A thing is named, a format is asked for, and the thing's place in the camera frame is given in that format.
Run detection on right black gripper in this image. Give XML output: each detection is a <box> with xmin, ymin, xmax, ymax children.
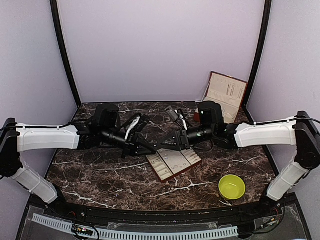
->
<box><xmin>156</xmin><ymin>124</ymin><xmax>215</xmax><ymax>152</ymax></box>

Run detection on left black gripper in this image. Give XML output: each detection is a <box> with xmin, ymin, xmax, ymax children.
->
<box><xmin>100</xmin><ymin>126</ymin><xmax>157</xmax><ymax>160</ymax></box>

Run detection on red jewelry tray insert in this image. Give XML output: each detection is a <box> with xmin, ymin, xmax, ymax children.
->
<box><xmin>146</xmin><ymin>148</ymin><xmax>202</xmax><ymax>183</ymax></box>

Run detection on red jewelry box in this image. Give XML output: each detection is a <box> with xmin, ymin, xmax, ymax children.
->
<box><xmin>200</xmin><ymin>71</ymin><xmax>248</xmax><ymax>124</ymax></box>

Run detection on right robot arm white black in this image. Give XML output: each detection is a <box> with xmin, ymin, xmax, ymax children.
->
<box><xmin>156</xmin><ymin>101</ymin><xmax>320</xmax><ymax>217</ymax></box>

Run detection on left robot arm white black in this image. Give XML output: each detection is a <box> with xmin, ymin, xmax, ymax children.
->
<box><xmin>0</xmin><ymin>103</ymin><xmax>157</xmax><ymax>218</ymax></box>

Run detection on lime green bowl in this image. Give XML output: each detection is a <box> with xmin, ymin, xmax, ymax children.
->
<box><xmin>218</xmin><ymin>174</ymin><xmax>246</xmax><ymax>200</ymax></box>

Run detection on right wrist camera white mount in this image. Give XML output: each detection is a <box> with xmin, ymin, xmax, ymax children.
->
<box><xmin>165</xmin><ymin>106</ymin><xmax>188</xmax><ymax>130</ymax></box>

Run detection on white slotted cable duct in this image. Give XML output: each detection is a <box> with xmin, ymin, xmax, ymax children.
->
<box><xmin>31</xmin><ymin>213</ymin><xmax>239</xmax><ymax>240</ymax></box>

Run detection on right black frame post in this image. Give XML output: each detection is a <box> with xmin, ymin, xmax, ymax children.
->
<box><xmin>242</xmin><ymin>0</ymin><xmax>272</xmax><ymax>109</ymax></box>

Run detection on black frame post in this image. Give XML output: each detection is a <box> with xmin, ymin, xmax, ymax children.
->
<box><xmin>49</xmin><ymin>0</ymin><xmax>82</xmax><ymax>108</ymax></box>
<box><xmin>242</xmin><ymin>0</ymin><xmax>272</xmax><ymax>109</ymax></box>

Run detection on left black frame post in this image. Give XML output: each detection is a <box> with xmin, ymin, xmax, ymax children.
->
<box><xmin>49</xmin><ymin>0</ymin><xmax>82</xmax><ymax>108</ymax></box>

